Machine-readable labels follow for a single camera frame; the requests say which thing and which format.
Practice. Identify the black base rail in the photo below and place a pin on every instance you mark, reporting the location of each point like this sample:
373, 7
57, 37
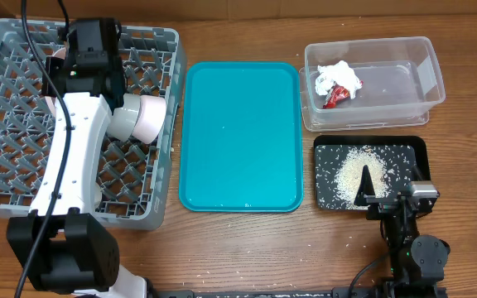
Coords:
336, 292

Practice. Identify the red snack wrapper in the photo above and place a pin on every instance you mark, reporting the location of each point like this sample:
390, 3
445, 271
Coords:
336, 94

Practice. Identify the large white round plate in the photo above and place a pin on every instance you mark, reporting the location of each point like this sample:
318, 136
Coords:
53, 66

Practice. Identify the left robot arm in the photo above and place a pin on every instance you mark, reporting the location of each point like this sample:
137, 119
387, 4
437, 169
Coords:
61, 246

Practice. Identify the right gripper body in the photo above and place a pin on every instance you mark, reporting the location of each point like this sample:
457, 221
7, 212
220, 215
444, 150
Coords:
382, 208

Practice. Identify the grey plastic dishwasher rack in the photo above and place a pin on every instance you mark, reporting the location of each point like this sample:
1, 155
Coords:
133, 177

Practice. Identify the teal plastic serving tray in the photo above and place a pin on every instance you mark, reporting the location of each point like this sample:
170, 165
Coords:
241, 141

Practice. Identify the clear plastic waste bin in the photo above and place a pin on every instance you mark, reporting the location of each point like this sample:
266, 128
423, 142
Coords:
401, 79

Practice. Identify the white tissue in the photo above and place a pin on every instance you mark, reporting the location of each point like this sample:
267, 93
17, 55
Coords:
339, 74

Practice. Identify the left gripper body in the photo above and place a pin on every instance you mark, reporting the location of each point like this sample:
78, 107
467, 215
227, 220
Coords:
57, 66

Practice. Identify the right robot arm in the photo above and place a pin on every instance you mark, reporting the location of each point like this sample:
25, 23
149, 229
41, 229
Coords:
417, 261

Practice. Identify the black food waste tray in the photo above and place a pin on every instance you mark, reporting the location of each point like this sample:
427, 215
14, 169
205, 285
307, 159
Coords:
416, 142

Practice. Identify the pale pink bowl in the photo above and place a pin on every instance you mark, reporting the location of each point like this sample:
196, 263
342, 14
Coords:
152, 114

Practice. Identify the grey metal bowl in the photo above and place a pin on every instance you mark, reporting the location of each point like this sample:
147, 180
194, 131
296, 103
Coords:
125, 118

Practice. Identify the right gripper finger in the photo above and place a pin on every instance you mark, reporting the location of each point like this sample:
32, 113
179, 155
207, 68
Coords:
365, 191
417, 174

